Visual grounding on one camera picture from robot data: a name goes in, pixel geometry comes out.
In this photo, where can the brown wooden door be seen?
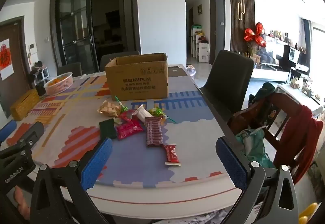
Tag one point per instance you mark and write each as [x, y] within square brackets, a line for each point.
[17, 61]

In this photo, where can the clear plastic container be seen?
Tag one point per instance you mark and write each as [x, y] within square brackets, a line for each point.
[191, 71]

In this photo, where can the glass sliding door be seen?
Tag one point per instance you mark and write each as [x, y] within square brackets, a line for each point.
[76, 25]

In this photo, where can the red and white door poster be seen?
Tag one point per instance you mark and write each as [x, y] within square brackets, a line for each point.
[5, 58]

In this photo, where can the golden snack bag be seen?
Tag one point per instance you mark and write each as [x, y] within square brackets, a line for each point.
[109, 109]

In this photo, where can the wooden child chair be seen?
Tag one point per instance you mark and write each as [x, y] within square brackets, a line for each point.
[269, 112]

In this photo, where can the magenta snack packet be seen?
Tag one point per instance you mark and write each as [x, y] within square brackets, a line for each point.
[128, 130]

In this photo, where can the yellow woven box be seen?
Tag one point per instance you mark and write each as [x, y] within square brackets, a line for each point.
[24, 105]

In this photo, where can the maroon striped snack packet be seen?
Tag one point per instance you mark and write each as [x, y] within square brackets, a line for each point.
[153, 132]

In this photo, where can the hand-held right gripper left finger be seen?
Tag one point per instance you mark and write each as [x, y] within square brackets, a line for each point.
[97, 160]

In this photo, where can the teal bag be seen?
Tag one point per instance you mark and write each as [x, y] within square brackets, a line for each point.
[254, 145]

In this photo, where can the dark interior door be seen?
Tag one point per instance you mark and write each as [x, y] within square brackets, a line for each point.
[218, 28]

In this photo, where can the black dining chair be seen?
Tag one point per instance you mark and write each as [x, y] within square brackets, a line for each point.
[228, 79]

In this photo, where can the small white cube shelf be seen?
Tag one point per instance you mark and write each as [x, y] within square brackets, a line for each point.
[42, 74]

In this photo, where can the person's left hand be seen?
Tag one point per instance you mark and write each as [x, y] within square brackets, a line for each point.
[22, 201]

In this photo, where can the pink plastic basket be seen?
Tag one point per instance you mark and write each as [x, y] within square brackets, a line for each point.
[59, 88]

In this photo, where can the green wrapped lollipop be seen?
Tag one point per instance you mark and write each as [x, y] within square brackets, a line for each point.
[123, 108]

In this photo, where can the dark green cloth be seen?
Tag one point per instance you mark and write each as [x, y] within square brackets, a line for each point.
[264, 90]

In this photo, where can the dark green snack packet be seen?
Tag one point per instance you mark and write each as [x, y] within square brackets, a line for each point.
[106, 127]

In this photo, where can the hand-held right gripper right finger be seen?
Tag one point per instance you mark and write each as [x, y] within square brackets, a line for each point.
[231, 163]

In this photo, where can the yellow plastic object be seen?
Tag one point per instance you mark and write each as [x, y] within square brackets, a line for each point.
[308, 213]

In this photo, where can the pile of oranges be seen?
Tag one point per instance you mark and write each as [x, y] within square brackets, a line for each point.
[55, 81]

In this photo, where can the red ribbon bow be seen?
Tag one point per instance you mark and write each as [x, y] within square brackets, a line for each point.
[255, 33]

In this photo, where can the white shelf unit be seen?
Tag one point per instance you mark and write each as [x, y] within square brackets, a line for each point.
[201, 51]

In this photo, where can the brown cardboard box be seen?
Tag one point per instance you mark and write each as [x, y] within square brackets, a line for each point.
[137, 79]

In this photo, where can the white snack packet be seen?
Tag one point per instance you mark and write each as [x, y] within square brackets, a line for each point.
[142, 113]

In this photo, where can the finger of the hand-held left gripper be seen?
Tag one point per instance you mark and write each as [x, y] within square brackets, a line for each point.
[33, 135]
[7, 130]

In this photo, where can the low white side table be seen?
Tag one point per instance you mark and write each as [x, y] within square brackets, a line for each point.
[297, 93]

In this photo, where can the small red snack packet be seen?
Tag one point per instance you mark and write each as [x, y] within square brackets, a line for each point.
[172, 155]

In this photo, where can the red cloth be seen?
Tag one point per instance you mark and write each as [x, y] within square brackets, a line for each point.
[302, 135]

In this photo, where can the white media cabinet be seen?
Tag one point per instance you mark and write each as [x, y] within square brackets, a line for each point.
[276, 71]

